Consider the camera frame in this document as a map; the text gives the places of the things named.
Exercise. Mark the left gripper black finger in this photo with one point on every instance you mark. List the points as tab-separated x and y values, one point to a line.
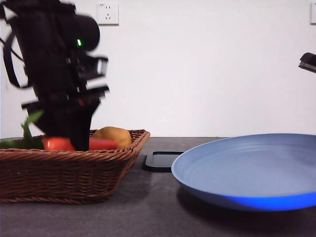
82	128
56	123

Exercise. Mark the orange carrot with green leaves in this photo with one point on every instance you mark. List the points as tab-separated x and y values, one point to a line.
56	144

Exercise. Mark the blue round plate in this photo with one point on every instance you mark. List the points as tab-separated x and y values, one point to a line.
247	172

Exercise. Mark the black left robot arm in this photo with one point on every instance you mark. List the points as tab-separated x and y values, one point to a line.
47	54

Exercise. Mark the yellow-brown potato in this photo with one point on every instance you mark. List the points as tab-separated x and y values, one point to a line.
118	138

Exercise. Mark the brown woven wicker basket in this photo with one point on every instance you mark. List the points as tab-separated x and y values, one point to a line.
61	177

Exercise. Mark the black flat tray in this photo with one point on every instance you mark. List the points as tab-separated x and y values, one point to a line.
158	163

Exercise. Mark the white wall power outlet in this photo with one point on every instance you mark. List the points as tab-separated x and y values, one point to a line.
313	13
108	13

